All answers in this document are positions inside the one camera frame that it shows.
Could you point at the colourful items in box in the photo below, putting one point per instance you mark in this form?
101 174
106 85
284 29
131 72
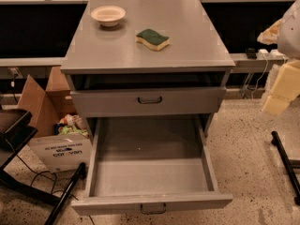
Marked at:
71 124

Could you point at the open grey lower drawer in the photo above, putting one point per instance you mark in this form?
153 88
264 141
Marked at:
150 165

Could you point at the white ceramic bowl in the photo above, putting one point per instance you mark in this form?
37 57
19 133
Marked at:
108 16

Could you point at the green and yellow sponge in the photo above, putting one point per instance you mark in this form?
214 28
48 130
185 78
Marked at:
152 40

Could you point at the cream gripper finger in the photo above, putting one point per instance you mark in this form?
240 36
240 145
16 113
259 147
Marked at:
285 89

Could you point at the closed grey upper drawer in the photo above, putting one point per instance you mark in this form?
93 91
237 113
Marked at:
140 102

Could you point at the grey drawer cabinet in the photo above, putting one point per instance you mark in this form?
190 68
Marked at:
109 58

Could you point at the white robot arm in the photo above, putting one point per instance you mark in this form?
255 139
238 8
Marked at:
286 34

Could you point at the open cardboard box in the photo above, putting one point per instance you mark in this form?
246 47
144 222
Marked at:
57 152

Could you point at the white power strip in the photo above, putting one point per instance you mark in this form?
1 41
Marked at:
273 54

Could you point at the black floor bar right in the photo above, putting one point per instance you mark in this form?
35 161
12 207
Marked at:
290 165

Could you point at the black adapter on ledge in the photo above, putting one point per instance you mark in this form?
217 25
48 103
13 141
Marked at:
251 53

